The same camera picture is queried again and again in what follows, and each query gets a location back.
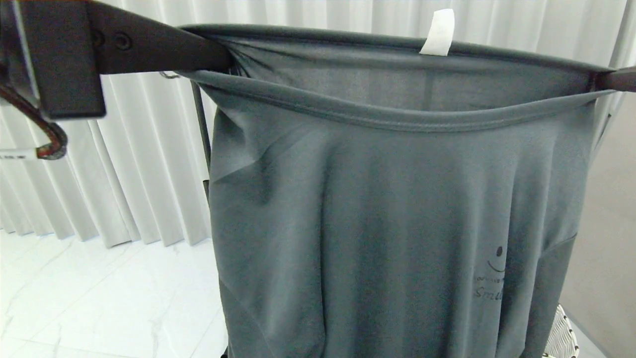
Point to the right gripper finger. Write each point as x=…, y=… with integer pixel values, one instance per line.
x=618, y=79

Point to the white laundry basket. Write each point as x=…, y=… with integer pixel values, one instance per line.
x=564, y=338

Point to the black clothes rack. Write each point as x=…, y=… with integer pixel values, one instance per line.
x=200, y=124

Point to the dark grey t-shirt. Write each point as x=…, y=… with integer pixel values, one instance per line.
x=372, y=223

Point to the white curtain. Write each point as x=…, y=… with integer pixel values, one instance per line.
x=149, y=149

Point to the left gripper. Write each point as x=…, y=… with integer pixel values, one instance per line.
x=59, y=59

